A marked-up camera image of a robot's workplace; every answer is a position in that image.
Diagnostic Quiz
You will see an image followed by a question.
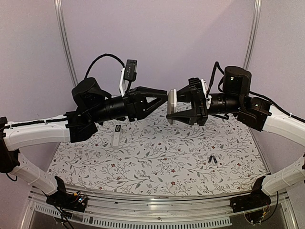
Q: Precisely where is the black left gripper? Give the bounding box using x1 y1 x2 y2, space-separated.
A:
90 87 169 124

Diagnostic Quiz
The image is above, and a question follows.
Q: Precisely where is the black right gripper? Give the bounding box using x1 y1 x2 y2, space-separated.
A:
166 83 243 125

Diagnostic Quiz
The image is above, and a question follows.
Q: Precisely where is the small white remote control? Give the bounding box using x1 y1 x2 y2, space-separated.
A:
167 89 177 115

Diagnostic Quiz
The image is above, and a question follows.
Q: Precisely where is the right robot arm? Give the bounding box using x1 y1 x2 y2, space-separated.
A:
166 62 305 146

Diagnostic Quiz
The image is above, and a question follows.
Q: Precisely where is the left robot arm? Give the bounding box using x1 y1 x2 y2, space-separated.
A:
0 77 167 207

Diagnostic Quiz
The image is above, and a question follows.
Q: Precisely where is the floral patterned table mat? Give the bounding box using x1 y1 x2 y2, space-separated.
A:
48 105 269 196

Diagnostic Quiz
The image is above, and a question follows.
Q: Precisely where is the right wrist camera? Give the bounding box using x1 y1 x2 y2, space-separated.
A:
188 77 212 109

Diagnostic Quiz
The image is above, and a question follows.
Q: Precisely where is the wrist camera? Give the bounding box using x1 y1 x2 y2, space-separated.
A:
188 77 212 109
119 59 137 96

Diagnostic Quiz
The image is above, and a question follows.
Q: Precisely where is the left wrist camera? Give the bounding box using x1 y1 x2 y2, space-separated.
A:
119 59 137 96

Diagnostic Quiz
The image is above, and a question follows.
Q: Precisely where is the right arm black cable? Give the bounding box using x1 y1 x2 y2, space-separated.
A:
207 61 224 94

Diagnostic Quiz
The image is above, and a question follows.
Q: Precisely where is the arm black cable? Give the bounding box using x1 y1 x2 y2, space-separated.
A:
207 61 224 94
84 54 126 79

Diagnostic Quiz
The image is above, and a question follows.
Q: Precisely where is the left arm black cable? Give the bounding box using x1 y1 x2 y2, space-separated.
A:
84 54 126 79

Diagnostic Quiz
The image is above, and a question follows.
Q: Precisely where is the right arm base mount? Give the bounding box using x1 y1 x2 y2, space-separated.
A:
230 176 271 224

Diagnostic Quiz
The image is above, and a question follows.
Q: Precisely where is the aluminium front frame rail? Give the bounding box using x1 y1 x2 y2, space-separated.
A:
21 185 299 229

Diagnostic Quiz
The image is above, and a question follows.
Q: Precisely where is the right aluminium corner post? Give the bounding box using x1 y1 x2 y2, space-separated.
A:
243 0 262 70

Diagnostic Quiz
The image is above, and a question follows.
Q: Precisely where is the aluminium corner post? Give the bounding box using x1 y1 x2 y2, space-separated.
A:
243 0 262 70
54 0 78 87

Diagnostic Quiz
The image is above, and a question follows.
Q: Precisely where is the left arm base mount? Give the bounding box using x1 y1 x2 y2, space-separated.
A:
46 176 88 212

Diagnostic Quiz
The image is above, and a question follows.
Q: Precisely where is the left aluminium corner post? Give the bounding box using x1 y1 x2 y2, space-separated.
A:
54 0 78 87

